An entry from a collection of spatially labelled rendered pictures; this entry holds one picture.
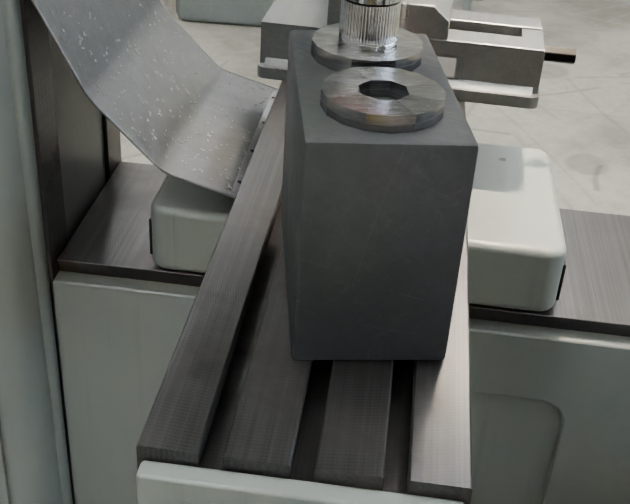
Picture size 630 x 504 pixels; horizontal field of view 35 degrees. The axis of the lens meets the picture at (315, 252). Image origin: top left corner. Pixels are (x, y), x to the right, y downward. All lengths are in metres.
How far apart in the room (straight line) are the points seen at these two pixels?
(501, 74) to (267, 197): 0.38
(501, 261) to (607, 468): 0.34
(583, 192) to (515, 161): 1.78
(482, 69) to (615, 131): 2.37
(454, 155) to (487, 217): 0.53
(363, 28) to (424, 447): 0.32
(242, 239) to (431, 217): 0.26
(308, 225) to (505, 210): 0.57
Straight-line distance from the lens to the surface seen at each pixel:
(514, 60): 1.23
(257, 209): 0.95
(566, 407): 1.28
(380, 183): 0.68
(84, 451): 1.44
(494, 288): 1.18
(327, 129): 0.68
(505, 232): 1.18
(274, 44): 1.25
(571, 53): 1.28
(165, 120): 1.20
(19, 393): 1.33
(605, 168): 3.30
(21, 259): 1.22
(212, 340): 0.78
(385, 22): 0.78
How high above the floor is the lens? 1.40
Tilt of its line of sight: 32 degrees down
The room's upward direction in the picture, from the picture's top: 4 degrees clockwise
